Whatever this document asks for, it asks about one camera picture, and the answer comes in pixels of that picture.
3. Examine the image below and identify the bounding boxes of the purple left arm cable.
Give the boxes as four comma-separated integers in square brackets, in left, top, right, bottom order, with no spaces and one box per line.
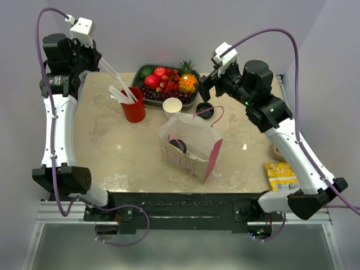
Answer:
[34,7,151,248]

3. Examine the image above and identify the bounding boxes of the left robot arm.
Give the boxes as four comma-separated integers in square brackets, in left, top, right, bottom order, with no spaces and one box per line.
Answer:
[32,33,116,221]

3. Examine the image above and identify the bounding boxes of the black coffee cup lid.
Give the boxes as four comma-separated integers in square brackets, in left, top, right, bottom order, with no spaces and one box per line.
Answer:
[196,102,214,120]

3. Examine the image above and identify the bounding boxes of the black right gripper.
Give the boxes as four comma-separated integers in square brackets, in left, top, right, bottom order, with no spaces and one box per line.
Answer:
[194,60,254,106]

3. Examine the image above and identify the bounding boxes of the orange plastic pineapple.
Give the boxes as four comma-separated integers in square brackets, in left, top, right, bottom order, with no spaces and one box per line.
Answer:
[179,60,198,96]

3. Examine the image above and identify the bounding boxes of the red apple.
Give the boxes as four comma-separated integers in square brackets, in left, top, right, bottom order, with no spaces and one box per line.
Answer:
[144,74,160,90]
[153,66,167,80]

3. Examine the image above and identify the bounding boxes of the white straw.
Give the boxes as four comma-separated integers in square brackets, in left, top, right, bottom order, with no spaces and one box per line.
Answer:
[99,57,138,102]

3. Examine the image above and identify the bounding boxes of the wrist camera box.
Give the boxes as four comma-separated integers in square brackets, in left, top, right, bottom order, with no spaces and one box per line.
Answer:
[211,42,237,77]
[67,15,94,49]

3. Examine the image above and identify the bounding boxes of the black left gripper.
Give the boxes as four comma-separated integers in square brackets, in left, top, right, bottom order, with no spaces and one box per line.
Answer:
[69,37,102,75]

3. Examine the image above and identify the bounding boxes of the aluminium frame rail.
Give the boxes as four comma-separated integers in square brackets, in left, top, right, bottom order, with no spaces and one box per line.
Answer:
[35,200,332,225]

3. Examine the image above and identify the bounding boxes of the red plastic cup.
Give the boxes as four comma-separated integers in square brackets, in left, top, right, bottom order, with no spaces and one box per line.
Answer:
[121,87,146,123]

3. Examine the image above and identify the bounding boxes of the yellow snack bag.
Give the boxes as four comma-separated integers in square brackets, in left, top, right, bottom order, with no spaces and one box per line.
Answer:
[265,162,300,192]

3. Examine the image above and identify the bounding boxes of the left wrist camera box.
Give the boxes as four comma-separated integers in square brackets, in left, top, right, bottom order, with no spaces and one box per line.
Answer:
[67,15,94,49]

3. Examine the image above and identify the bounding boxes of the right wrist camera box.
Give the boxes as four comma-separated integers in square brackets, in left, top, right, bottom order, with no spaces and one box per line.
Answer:
[211,42,237,77]

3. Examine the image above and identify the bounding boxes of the brown cardboard cup carrier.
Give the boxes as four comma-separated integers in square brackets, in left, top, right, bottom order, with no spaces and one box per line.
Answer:
[272,144,286,162]

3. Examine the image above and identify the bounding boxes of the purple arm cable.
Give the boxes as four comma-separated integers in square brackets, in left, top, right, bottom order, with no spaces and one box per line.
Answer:
[219,28,360,242]
[34,7,151,248]

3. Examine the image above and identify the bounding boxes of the green lime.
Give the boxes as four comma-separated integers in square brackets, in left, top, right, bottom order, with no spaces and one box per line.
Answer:
[139,67,154,80]

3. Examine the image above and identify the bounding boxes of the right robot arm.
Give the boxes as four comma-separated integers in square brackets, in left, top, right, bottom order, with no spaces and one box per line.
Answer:
[197,60,348,221]

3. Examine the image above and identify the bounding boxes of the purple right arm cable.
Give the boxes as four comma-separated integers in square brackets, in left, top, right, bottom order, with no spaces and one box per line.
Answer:
[219,28,360,242]

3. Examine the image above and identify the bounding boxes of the dark red grape bunch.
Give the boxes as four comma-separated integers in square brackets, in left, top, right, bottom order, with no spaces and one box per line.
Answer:
[138,83,192,105]

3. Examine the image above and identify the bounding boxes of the paper bag pink handles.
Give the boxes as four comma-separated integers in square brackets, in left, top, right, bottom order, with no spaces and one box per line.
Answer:
[158,112,223,185]

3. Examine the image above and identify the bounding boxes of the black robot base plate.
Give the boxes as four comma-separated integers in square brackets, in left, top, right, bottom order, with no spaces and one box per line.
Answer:
[84,192,282,234]

